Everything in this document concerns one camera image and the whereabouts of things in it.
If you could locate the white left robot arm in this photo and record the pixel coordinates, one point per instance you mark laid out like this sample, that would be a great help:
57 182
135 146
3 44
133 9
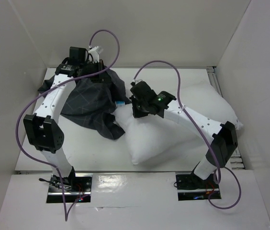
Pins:
42 127

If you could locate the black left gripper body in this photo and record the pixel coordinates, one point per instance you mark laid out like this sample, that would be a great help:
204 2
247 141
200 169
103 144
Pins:
92 67

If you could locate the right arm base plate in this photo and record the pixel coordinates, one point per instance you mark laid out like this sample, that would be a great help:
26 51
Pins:
190 187

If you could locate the aluminium rail frame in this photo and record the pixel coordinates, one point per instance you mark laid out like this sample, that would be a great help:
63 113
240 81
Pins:
236 160

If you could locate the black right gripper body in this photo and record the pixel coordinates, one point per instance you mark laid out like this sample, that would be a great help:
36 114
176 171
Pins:
136 105

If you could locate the white pillow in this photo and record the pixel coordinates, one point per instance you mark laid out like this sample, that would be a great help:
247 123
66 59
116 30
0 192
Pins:
149 136

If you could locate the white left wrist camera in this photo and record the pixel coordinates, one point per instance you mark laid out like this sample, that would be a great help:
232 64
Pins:
94 54

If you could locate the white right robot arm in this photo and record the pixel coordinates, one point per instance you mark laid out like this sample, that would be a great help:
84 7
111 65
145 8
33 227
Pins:
220 138

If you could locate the dark grey checked pillowcase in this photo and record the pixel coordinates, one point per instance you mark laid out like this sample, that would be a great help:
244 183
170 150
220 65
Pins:
91 104

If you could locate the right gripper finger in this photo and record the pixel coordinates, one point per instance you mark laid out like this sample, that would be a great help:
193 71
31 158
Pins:
137 113
133 100

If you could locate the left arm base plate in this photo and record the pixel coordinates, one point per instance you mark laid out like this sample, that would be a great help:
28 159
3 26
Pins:
80 191

